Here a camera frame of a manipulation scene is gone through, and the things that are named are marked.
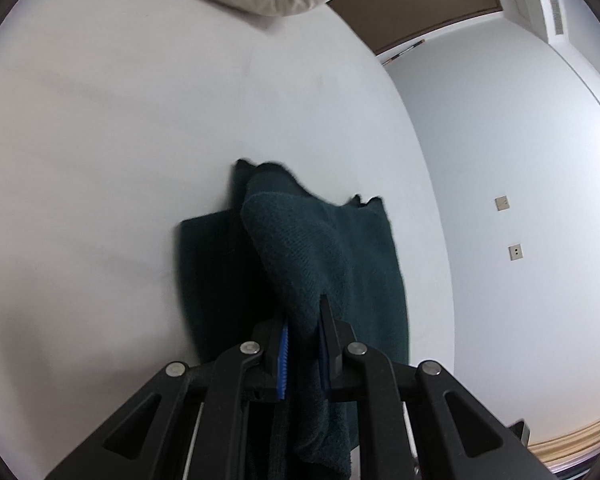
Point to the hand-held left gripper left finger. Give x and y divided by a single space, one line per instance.
282 360

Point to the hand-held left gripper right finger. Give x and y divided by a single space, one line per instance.
322 360

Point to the dark green knit sweater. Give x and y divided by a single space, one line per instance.
305 245

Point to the wooden skirting board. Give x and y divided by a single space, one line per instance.
580 437

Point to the white bed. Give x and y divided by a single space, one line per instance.
130 110

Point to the thin stick beside door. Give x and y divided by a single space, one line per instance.
402 51

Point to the brown wooden door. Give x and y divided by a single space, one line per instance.
430 5

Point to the white ceiling air vent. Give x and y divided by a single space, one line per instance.
554 5

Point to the black object by wall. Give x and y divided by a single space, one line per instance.
522 432

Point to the beige wall socket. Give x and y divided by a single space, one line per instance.
516 252
502 202

